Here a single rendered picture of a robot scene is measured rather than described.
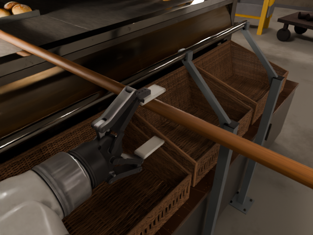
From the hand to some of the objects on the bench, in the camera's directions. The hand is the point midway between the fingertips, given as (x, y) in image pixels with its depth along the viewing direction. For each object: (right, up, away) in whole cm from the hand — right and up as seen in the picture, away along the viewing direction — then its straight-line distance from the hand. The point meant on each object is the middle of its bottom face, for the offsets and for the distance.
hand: (156, 117), depth 55 cm
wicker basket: (+56, +16, +128) cm, 140 cm away
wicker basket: (-22, -38, +52) cm, 68 cm away
